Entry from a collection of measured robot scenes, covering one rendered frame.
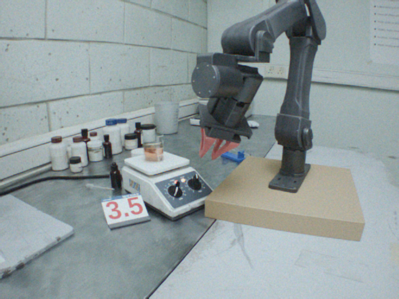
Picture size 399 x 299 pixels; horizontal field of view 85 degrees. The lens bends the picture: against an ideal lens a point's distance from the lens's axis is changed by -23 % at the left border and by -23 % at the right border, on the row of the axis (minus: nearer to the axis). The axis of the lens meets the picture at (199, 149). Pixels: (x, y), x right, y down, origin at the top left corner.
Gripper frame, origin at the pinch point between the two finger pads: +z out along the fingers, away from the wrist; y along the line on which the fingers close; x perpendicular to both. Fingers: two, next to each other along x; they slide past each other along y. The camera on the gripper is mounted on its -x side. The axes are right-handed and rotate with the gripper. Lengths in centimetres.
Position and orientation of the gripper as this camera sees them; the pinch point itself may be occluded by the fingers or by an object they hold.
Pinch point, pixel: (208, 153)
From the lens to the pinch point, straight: 56.5
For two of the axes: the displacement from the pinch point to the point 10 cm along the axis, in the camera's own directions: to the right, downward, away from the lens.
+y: -9.3, -1.9, -3.3
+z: -3.5, 7.3, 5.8
